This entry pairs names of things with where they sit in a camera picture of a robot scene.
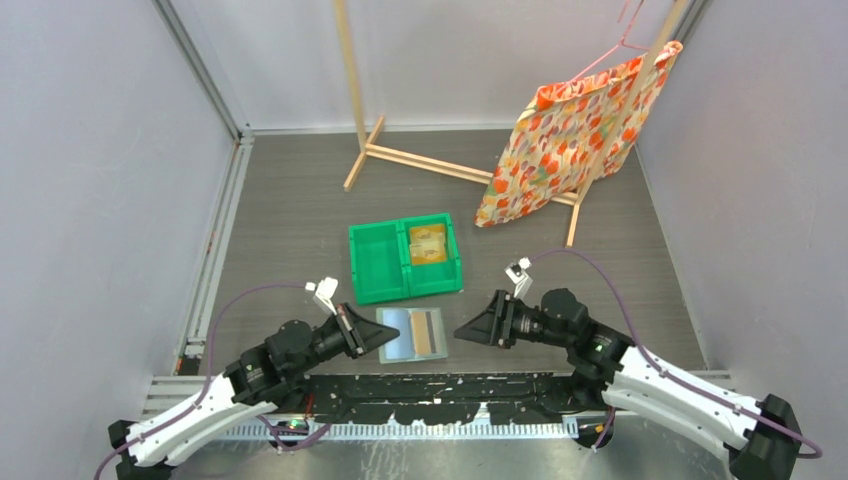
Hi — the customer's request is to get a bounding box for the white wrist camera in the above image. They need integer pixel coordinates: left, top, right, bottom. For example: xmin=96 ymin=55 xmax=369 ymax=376
xmin=504 ymin=257 xmax=533 ymax=300
xmin=307 ymin=277 xmax=338 ymax=316

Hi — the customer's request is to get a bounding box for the sage green card holder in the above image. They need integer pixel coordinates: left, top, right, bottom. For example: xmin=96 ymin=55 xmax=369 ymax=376
xmin=376 ymin=307 xmax=449 ymax=364

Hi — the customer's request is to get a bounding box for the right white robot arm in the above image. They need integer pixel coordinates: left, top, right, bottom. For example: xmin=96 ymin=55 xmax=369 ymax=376
xmin=454 ymin=288 xmax=801 ymax=479

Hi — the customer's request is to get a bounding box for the aluminium corner frame post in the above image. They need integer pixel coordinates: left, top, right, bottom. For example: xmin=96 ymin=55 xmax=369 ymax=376
xmin=153 ymin=0 xmax=254 ymax=144

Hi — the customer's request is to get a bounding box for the green plastic double bin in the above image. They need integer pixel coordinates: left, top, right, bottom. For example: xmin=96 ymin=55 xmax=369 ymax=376
xmin=348 ymin=212 xmax=464 ymax=305

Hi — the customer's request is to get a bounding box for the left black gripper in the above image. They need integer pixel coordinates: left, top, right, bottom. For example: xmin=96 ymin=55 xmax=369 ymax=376
xmin=289 ymin=302 xmax=399 ymax=377

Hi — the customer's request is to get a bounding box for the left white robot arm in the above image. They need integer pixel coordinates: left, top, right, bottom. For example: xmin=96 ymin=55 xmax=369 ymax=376
xmin=108 ymin=303 xmax=400 ymax=479

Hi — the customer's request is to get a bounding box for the wooden clothes rack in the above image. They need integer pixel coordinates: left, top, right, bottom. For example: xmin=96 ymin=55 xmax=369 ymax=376
xmin=331 ymin=0 xmax=694 ymax=250

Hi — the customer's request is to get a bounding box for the aluminium rail with slots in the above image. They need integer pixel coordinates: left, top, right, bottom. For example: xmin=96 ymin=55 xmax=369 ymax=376
xmin=211 ymin=415 xmax=579 ymax=442

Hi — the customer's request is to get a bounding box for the floral orange fabric bag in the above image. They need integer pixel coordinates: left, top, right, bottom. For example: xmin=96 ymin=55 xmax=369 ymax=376
xmin=474 ymin=41 xmax=684 ymax=227

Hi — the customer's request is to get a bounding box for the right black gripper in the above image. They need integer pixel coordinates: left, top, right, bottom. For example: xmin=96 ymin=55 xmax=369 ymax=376
xmin=454 ymin=290 xmax=572 ymax=350

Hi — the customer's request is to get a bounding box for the pink wire hanger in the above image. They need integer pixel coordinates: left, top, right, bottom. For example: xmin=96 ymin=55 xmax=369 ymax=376
xmin=570 ymin=0 xmax=649 ymax=82

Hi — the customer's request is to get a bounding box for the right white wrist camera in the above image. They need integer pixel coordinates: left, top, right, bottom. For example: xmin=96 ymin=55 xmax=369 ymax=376
xmin=504 ymin=257 xmax=533 ymax=300

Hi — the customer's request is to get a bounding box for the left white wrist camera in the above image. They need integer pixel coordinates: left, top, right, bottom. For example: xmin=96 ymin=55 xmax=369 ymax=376
xmin=307 ymin=277 xmax=338 ymax=316

